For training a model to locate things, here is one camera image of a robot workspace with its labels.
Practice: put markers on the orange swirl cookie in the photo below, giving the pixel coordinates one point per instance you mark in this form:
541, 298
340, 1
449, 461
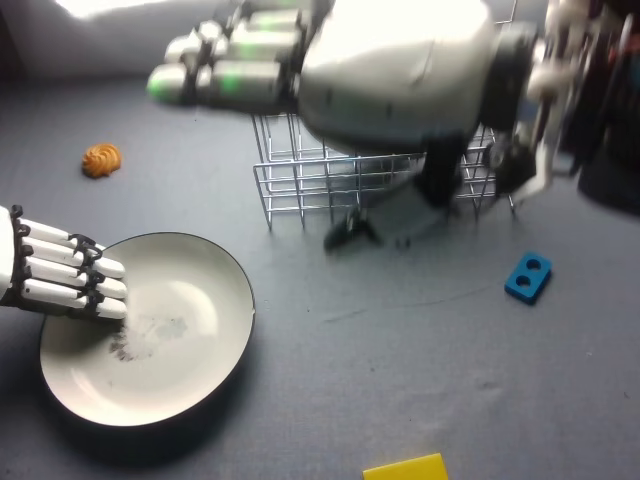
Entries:
102, 160

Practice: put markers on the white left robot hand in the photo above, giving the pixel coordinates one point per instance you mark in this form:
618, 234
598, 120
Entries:
55, 270

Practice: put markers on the blue block with two holes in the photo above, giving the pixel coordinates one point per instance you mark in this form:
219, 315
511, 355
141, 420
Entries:
515, 294

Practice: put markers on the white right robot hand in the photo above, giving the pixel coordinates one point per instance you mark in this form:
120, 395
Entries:
390, 65

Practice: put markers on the yellow rectangular block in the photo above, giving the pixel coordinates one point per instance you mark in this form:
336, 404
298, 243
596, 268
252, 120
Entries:
406, 469

